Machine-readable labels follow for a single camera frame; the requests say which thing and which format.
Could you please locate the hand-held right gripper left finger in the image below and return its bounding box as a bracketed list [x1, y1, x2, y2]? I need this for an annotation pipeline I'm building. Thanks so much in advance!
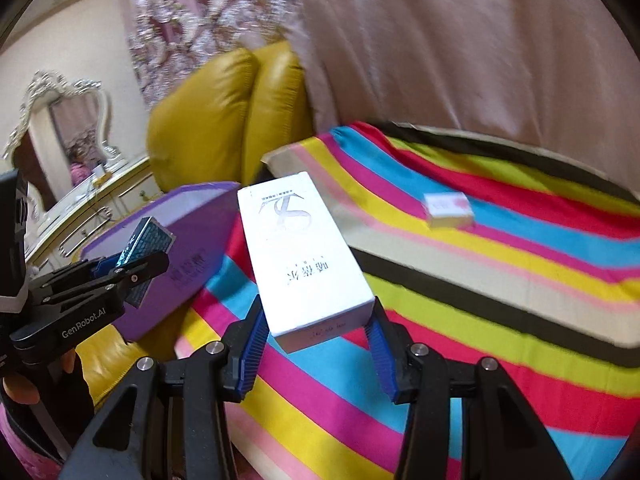
[60, 294, 273, 480]

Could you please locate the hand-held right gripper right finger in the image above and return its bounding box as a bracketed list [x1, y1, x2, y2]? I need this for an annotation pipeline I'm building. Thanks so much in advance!
[365, 297, 571, 480]

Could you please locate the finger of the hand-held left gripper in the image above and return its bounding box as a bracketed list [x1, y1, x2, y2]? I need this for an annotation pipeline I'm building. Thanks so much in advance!
[30, 256, 123, 288]
[27, 252, 171, 311]

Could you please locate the blue patterned foil box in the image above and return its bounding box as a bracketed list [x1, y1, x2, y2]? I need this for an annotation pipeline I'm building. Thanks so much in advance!
[117, 216, 177, 308]

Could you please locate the white box swoosh print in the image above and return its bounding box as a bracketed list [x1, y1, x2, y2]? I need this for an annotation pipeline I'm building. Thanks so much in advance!
[237, 171, 376, 353]

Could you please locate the person's left hand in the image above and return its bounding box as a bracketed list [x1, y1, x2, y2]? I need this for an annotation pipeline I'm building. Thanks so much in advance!
[0, 350, 76, 405]

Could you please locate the white dressing table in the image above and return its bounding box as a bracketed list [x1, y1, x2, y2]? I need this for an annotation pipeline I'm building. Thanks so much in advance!
[25, 155, 166, 266]

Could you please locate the striped colourful blanket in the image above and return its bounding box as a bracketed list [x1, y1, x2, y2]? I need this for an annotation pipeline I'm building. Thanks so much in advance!
[175, 120, 640, 480]

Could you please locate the pink cloth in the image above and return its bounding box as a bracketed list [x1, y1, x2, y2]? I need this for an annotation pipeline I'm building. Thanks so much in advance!
[0, 410, 66, 480]

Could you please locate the ornate framed mirror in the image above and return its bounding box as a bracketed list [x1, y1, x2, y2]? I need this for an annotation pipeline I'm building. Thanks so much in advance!
[4, 71, 121, 216]

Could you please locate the white box pink print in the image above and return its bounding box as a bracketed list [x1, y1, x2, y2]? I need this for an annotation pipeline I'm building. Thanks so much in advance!
[424, 192, 475, 228]

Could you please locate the yellow leather sofa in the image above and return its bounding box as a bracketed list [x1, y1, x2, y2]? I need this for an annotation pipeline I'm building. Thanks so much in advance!
[75, 40, 315, 406]

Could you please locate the floral curtain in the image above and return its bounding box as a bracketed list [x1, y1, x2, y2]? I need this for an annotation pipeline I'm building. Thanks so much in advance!
[125, 0, 311, 108]

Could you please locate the beige fabric cover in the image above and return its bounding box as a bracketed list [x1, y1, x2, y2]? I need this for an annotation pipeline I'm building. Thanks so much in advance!
[285, 0, 640, 191]

